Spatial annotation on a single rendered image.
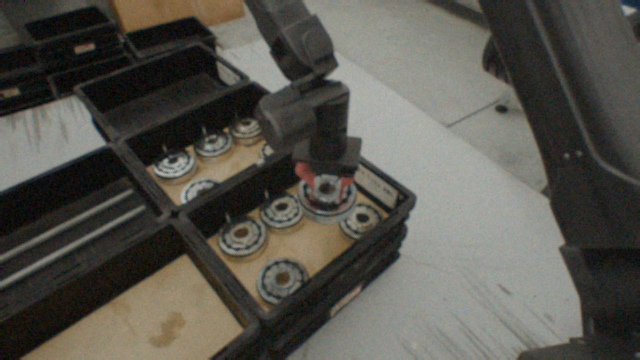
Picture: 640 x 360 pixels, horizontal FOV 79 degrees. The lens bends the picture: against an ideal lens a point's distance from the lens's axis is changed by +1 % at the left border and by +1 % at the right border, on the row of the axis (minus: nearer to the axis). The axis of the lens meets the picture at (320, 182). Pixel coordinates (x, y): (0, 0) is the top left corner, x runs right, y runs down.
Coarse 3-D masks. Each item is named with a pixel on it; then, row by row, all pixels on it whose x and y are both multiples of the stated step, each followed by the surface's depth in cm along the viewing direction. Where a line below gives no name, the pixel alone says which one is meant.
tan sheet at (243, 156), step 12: (240, 144) 106; (252, 144) 106; (240, 156) 103; (252, 156) 103; (204, 168) 100; (216, 168) 100; (228, 168) 100; (240, 168) 100; (156, 180) 97; (168, 192) 94; (180, 192) 94; (180, 204) 91
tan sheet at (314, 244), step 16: (304, 224) 87; (320, 224) 87; (336, 224) 87; (208, 240) 84; (272, 240) 84; (288, 240) 84; (304, 240) 84; (320, 240) 84; (336, 240) 84; (272, 256) 82; (288, 256) 82; (304, 256) 82; (320, 256) 82; (336, 256) 82; (240, 272) 79; (256, 272) 79; (256, 288) 77
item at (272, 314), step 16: (272, 160) 87; (384, 176) 84; (224, 192) 81; (192, 208) 78; (400, 208) 78; (192, 224) 75; (384, 224) 75; (368, 240) 73; (352, 256) 72; (224, 272) 68; (320, 272) 68; (336, 272) 71; (240, 288) 66; (304, 288) 66; (256, 304) 64; (288, 304) 64; (272, 320) 63
